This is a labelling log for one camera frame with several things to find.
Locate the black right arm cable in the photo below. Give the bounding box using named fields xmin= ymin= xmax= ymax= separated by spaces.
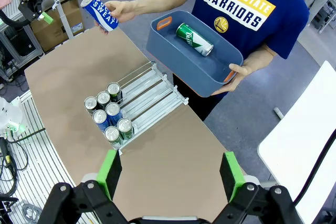
xmin=292 ymin=131 xmax=336 ymax=206

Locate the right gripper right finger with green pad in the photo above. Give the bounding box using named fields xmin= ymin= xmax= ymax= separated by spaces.
xmin=212 ymin=152 xmax=302 ymax=224

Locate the person in blue Warriors shirt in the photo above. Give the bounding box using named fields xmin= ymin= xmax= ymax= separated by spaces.
xmin=172 ymin=0 xmax=310 ymax=122

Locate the big brown cardboard box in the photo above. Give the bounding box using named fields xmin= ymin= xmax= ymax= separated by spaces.
xmin=30 ymin=0 xmax=86 ymax=53

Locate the black computer case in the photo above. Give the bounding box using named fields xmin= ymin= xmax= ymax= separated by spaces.
xmin=4 ymin=26 xmax=36 ymax=57

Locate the white slatted robot base plate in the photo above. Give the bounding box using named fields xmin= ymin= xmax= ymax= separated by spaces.
xmin=0 ymin=90 xmax=100 ymax=224

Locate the green cider can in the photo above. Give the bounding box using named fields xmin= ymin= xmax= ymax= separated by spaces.
xmin=104 ymin=125 xmax=124 ymax=147
xmin=117 ymin=117 xmax=135 ymax=141
xmin=175 ymin=22 xmax=215 ymax=57

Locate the grey aluminium frame rack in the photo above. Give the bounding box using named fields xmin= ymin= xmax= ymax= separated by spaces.
xmin=0 ymin=22 xmax=45 ymax=83

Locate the black Pepsi can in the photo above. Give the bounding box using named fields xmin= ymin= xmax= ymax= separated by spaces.
xmin=106 ymin=81 xmax=123 ymax=104
xmin=83 ymin=96 xmax=99 ymax=116
xmin=96 ymin=90 xmax=112 ymax=111

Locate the grey coiled cable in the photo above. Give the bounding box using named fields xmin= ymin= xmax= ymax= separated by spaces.
xmin=20 ymin=202 xmax=44 ymax=223

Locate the clear plastic can dispenser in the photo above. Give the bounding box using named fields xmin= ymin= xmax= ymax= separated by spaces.
xmin=86 ymin=61 xmax=190 ymax=156

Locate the blue Pocari Sweat can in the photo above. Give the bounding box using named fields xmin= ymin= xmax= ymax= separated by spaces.
xmin=105 ymin=101 xmax=123 ymax=126
xmin=92 ymin=109 xmax=111 ymax=133
xmin=80 ymin=0 xmax=119 ymax=33

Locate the thin black cable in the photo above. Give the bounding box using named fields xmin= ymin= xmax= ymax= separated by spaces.
xmin=6 ymin=127 xmax=47 ymax=145

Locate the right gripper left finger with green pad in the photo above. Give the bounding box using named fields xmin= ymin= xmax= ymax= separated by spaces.
xmin=36 ymin=149 xmax=129 ymax=224

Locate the person's right hand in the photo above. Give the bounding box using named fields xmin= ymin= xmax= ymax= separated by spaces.
xmin=94 ymin=0 xmax=136 ymax=36

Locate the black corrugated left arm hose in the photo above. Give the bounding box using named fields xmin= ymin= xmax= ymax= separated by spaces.
xmin=0 ymin=8 xmax=35 ymax=28

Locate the black cable with yellow tag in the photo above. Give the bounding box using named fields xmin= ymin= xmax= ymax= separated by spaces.
xmin=0 ymin=137 xmax=19 ymax=198

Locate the blue-grey bin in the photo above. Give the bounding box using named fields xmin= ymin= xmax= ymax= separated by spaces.
xmin=145 ymin=10 xmax=244 ymax=98

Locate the short grey pipe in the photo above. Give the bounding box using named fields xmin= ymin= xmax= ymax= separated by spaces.
xmin=273 ymin=106 xmax=285 ymax=120

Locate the person's left forearm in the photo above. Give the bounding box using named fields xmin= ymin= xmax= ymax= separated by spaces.
xmin=243 ymin=47 xmax=278 ymax=77

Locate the person's left hand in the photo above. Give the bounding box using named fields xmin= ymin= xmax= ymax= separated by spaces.
xmin=211 ymin=62 xmax=257 ymax=96

